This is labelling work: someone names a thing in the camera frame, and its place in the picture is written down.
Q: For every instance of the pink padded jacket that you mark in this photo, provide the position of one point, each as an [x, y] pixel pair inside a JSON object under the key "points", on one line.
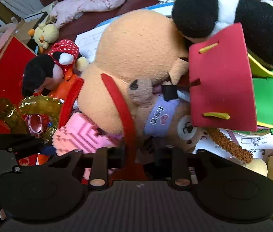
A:
{"points": [[67, 10]]}

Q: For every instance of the panda plush toy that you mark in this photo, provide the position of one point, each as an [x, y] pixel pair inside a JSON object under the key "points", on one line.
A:
{"points": [[259, 40]]}

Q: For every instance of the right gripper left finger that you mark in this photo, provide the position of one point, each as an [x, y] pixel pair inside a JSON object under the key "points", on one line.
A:
{"points": [[104, 159]]}

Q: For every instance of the large tan plush toy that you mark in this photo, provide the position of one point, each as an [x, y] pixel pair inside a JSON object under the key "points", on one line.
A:
{"points": [[141, 43]]}

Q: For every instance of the red cardboard box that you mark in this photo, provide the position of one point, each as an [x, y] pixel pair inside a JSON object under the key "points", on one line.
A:
{"points": [[14, 56]]}

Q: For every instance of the orange plastic toy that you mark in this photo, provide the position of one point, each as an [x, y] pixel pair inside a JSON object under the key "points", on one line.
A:
{"points": [[63, 89]]}

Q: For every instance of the red rose foil balloon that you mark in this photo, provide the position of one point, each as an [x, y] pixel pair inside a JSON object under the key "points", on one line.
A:
{"points": [[38, 124]]}

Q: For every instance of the gold foil balloon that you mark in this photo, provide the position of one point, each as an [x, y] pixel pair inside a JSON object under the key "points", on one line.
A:
{"points": [[43, 105]]}

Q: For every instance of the pink plush doll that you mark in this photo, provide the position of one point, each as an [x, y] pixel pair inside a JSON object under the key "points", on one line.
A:
{"points": [[7, 30]]}

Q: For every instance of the minnie mouse plush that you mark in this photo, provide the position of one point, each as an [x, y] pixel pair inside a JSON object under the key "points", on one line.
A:
{"points": [[45, 72]]}

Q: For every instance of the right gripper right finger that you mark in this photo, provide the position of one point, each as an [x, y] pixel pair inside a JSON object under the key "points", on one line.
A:
{"points": [[172, 167]]}

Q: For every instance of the red foam bag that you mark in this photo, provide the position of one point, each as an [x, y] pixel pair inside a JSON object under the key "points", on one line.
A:
{"points": [[221, 88]]}

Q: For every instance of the yellow duck plush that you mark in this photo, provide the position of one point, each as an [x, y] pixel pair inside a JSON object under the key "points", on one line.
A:
{"points": [[44, 35]]}

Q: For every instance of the small brown teddy bear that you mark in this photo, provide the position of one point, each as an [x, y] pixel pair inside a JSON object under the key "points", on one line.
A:
{"points": [[163, 114]]}

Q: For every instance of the pink brick block model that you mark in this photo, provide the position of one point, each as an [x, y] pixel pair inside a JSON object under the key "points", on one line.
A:
{"points": [[80, 133]]}

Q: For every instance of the dark red leather sofa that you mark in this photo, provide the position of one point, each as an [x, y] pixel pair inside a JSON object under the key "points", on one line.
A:
{"points": [[90, 20]]}

